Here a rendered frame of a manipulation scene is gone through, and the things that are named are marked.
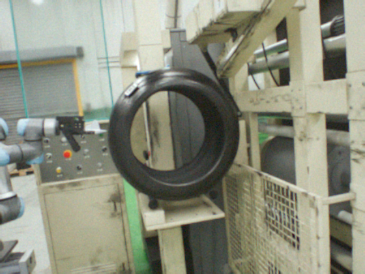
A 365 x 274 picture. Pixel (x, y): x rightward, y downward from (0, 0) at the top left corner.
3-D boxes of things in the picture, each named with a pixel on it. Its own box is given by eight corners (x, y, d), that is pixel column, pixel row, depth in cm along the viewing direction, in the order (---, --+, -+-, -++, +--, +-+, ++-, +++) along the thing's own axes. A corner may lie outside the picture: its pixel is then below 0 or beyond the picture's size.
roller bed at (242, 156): (213, 168, 193) (208, 121, 189) (235, 165, 196) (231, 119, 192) (224, 175, 174) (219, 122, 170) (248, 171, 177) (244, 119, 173)
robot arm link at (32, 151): (14, 164, 129) (12, 139, 127) (37, 158, 139) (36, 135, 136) (24, 167, 125) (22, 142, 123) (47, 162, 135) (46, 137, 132)
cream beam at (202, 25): (186, 45, 168) (183, 18, 166) (229, 43, 172) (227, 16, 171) (226, 12, 108) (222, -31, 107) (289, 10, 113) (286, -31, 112)
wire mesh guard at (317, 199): (228, 265, 191) (219, 155, 182) (231, 264, 191) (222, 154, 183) (322, 389, 103) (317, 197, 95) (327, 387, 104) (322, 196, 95)
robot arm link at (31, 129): (21, 136, 134) (21, 117, 132) (47, 136, 136) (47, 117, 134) (17, 139, 126) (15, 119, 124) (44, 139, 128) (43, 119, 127)
